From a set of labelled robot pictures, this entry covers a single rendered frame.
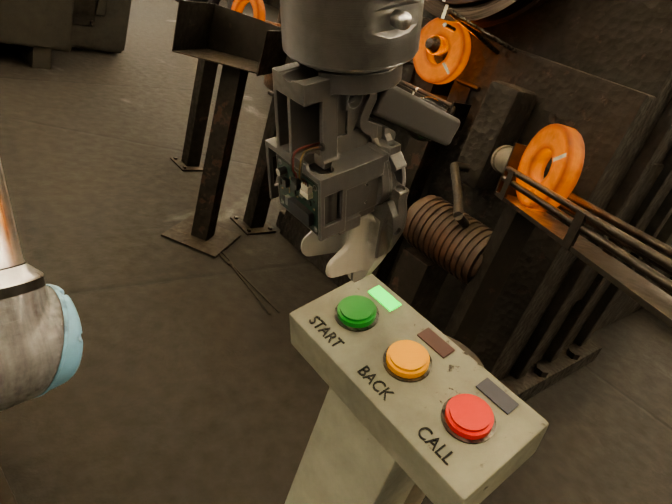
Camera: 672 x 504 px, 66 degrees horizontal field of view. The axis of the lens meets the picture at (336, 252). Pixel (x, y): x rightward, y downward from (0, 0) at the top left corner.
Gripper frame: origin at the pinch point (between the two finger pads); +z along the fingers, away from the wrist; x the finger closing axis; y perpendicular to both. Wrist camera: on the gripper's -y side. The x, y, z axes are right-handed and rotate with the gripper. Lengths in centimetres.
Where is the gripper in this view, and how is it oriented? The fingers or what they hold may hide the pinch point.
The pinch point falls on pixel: (360, 265)
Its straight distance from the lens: 48.4
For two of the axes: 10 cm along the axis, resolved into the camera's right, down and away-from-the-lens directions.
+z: -0.1, 7.6, 6.4
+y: -7.9, 3.8, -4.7
